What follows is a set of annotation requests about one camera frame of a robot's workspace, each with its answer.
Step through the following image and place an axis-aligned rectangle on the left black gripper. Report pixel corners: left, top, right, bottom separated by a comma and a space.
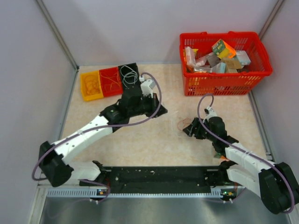
128, 92, 167, 119

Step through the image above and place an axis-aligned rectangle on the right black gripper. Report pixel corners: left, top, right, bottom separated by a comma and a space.
183, 117, 216, 142

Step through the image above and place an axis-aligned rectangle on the white cable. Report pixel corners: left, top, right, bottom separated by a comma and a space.
161, 102, 187, 150
120, 65, 138, 88

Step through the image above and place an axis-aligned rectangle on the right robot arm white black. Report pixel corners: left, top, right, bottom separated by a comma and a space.
183, 116, 299, 214

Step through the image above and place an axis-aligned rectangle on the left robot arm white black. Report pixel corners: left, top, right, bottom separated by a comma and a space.
38, 89, 168, 187

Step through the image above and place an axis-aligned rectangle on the black plastic bin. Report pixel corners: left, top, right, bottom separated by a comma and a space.
118, 63, 141, 91

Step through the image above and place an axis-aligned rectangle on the green orange carton on table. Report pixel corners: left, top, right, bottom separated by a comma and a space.
214, 153, 229, 161

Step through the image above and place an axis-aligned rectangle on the red plastic bin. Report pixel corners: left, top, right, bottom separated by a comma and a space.
99, 67, 123, 98

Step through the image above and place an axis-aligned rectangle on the yellow plastic bin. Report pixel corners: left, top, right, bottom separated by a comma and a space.
80, 70, 104, 101

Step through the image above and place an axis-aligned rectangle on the red shopping basket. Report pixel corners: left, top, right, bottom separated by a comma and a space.
179, 31, 273, 96

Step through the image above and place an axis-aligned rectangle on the pink white packet in basket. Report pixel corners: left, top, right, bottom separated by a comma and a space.
185, 46, 197, 67

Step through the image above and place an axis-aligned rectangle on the brown cardboard box in basket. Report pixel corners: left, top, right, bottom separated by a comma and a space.
221, 58, 244, 73

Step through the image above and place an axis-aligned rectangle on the green yellow carton in basket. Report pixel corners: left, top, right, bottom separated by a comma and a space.
212, 39, 236, 59

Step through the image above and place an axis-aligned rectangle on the light blue box in basket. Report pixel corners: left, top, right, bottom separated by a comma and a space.
235, 50, 251, 66

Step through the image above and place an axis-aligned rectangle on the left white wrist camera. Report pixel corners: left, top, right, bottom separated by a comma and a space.
139, 76, 156, 98

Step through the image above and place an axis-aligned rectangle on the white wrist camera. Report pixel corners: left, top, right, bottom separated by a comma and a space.
204, 106, 217, 120
139, 76, 156, 98

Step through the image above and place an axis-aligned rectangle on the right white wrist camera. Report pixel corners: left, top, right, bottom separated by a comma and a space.
204, 106, 217, 120

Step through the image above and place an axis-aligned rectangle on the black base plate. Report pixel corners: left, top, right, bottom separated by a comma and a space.
94, 166, 233, 194

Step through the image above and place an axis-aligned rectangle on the grey slotted cable duct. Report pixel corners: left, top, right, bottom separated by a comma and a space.
47, 188, 228, 198

